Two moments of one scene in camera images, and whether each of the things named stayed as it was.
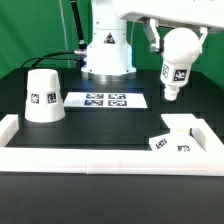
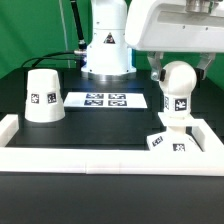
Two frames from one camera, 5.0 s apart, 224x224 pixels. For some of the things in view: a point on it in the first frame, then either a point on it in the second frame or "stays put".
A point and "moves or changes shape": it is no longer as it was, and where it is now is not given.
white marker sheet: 134,100 stays put
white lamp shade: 44,99 stays put
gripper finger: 152,33 → 155,60
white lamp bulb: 180,47 moves or changes shape
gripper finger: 204,31 → 204,59
